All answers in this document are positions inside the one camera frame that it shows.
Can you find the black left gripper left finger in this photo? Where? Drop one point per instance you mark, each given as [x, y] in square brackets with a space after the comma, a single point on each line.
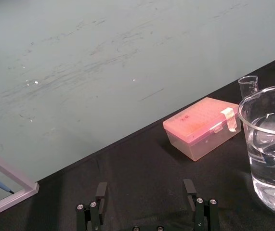
[96, 211]

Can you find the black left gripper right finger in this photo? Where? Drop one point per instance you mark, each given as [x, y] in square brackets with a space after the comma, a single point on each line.
[201, 211]

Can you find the white framed rack stand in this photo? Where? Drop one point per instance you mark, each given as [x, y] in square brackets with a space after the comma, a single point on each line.
[9, 183]

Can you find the large glass beaker with water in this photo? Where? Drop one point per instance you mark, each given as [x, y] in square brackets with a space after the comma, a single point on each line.
[271, 149]

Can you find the black table cloth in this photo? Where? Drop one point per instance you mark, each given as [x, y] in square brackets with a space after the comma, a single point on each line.
[151, 183]

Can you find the pink translucent plastic box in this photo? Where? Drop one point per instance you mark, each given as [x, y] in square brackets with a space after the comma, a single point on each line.
[201, 128]

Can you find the small clear measuring cylinder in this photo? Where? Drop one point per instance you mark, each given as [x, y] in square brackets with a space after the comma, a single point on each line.
[248, 86]

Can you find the pale wall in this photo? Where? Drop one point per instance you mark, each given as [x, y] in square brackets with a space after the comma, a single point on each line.
[103, 60]

